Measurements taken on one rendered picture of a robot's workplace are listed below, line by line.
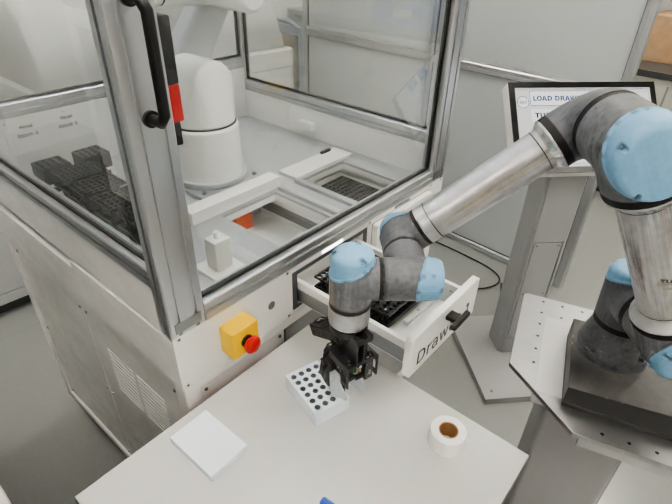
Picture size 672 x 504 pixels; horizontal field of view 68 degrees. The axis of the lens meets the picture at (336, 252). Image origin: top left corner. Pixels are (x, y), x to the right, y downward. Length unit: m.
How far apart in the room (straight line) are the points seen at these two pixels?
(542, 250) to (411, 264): 1.28
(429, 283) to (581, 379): 0.50
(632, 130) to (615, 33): 1.76
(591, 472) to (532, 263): 0.90
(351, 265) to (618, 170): 0.40
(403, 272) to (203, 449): 0.52
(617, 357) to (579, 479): 0.39
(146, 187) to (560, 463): 1.16
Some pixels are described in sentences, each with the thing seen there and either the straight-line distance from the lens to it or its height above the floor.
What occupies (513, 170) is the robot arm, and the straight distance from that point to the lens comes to 0.91.
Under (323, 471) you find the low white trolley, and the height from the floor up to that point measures 0.76.
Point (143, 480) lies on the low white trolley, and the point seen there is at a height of 0.76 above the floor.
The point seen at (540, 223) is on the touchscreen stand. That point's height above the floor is 0.71.
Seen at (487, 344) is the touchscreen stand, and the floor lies 0.04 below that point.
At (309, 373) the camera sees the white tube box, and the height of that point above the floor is 0.80.
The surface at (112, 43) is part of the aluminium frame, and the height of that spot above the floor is 1.48.
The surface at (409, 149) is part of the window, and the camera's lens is 1.45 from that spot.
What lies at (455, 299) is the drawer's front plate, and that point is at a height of 0.93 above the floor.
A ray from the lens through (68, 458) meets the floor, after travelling 2.14.
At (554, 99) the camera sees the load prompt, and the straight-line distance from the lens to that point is 1.85.
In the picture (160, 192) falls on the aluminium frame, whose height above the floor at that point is 1.25.
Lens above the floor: 1.62
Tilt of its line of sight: 34 degrees down
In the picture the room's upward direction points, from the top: 2 degrees clockwise
